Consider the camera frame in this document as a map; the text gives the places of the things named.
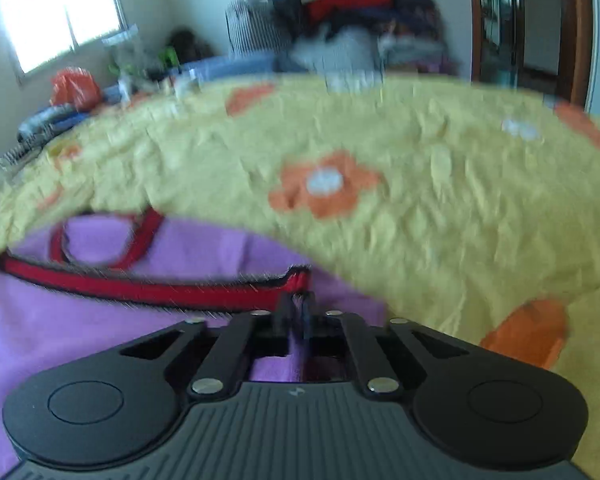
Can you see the grey floral pillow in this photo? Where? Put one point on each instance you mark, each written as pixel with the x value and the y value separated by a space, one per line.
pixel 125 47

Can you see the orange plastic bag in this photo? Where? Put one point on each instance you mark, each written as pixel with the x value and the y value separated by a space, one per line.
pixel 75 87

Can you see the green plastic chair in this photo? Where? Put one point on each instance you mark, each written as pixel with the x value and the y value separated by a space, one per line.
pixel 169 55

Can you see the black bag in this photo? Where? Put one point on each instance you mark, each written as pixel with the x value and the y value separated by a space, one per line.
pixel 187 42

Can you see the window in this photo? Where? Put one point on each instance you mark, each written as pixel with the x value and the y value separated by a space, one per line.
pixel 55 5

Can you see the houndstooth bag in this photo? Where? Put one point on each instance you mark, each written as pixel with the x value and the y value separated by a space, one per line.
pixel 252 27

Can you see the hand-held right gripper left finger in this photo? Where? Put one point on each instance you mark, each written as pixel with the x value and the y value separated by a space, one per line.
pixel 285 317

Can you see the blue quilted blanket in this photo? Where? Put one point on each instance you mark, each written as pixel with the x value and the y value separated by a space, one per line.
pixel 230 62

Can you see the pile of clothes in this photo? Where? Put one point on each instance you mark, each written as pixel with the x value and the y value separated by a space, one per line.
pixel 350 0

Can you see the brown wooden door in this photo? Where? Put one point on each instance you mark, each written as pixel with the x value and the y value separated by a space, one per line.
pixel 510 10

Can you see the purple sweater with red collar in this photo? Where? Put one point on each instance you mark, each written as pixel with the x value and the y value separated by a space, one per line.
pixel 105 325

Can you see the yellow carrot print quilt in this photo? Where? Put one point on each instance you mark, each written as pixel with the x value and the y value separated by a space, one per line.
pixel 430 210

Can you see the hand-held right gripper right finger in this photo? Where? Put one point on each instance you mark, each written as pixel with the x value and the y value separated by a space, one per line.
pixel 309 317

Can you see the dark patterned clothes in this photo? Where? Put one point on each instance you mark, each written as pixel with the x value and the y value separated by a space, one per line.
pixel 45 120

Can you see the wooden door frame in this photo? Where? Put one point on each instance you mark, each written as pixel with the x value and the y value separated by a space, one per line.
pixel 577 35

